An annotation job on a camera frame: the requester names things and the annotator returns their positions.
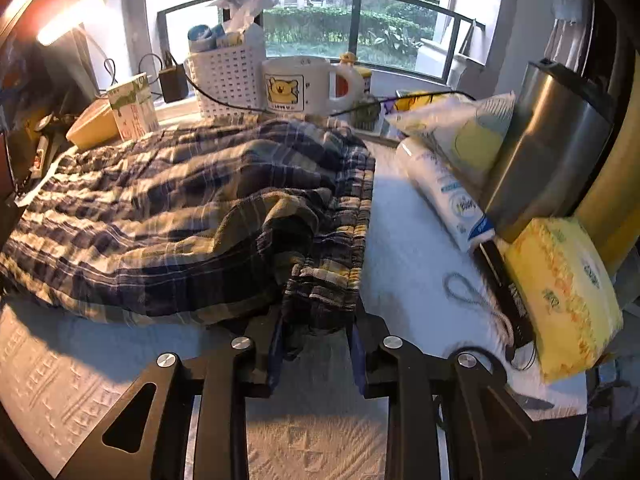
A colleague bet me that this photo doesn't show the black device with lanyard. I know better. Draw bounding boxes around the black device with lanyard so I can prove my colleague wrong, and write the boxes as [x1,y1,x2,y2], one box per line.
[444,240,538,361]

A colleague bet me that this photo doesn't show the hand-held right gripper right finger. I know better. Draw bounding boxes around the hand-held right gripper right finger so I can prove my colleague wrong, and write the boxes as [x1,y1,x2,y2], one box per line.
[345,310,581,480]

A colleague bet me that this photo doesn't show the blue white cup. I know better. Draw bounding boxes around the blue white cup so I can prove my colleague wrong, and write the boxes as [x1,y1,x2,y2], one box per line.
[187,22,217,53]

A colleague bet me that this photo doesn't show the white plastic packet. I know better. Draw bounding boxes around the white plastic packet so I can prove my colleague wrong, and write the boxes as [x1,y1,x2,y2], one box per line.
[385,91,516,186]

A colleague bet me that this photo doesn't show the green white milk carton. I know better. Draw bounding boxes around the green white milk carton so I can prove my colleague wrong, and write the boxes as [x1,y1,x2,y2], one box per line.
[106,72,161,142]

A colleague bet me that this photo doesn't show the plaid pants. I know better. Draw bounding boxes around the plaid pants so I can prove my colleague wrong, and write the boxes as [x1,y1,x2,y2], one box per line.
[0,117,377,361]

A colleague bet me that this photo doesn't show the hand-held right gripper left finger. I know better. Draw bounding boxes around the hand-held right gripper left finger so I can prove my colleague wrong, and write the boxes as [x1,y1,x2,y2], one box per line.
[57,305,286,480]

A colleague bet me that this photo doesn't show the black charger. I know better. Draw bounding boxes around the black charger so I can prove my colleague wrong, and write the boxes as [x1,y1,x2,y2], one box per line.
[159,52,190,104]

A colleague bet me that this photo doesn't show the black cable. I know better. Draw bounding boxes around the black cable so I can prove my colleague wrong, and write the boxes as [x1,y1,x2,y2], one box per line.
[184,71,476,116]

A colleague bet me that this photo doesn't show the light hanging clothes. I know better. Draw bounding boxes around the light hanging clothes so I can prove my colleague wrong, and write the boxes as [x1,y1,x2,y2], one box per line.
[542,0,588,76]

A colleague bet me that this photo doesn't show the yellow curtain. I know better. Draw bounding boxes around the yellow curtain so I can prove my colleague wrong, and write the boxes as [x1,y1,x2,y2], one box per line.
[575,125,640,271]

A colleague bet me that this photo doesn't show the white perforated basket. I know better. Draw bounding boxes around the white perforated basket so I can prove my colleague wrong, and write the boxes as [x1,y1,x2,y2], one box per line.
[184,40,267,120]

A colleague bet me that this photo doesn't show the black balcony railing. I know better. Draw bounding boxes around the black balcony railing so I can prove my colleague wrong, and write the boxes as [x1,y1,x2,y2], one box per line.
[156,0,483,83]

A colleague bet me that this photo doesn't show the white roll pack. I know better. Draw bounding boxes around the white roll pack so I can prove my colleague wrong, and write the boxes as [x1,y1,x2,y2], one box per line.
[394,137,496,253]

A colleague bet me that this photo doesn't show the white desk lamp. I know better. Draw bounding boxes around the white desk lamp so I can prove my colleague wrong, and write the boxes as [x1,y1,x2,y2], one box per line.
[36,0,108,47]

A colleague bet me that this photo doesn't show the white bear print mug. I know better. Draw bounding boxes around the white bear print mug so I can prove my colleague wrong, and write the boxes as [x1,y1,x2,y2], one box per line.
[262,56,367,117]

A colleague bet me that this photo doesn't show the stainless steel kettle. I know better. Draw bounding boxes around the stainless steel kettle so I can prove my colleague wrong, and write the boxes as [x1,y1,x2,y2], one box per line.
[480,58,617,243]

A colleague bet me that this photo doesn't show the yellow tissue pack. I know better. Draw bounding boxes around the yellow tissue pack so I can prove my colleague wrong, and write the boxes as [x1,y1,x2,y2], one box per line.
[504,217,624,385]

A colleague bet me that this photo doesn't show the yellow printed packet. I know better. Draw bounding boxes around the yellow printed packet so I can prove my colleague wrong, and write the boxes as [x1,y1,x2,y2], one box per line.
[395,90,443,112]

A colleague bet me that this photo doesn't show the yellow food container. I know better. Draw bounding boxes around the yellow food container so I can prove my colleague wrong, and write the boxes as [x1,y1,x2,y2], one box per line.
[66,99,118,150]

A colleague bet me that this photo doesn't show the white plastic bag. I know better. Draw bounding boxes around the white plastic bag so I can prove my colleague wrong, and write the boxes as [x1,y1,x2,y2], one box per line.
[207,0,273,31]

